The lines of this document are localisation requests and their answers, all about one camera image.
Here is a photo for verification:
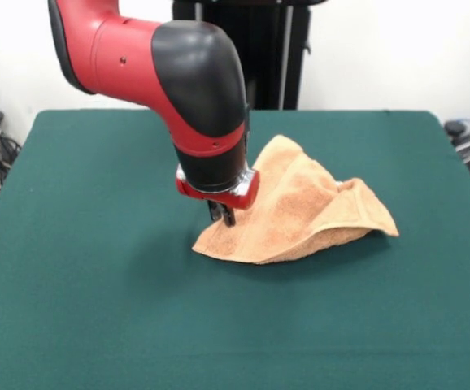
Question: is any dark green table cloth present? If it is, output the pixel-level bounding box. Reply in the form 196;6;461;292
0;108;470;390

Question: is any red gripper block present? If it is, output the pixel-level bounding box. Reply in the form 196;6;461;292
175;165;261;228

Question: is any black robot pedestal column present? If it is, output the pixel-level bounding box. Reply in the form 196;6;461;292
172;0;313;111

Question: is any tan terry towel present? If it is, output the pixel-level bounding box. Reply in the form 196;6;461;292
192;134;401;266

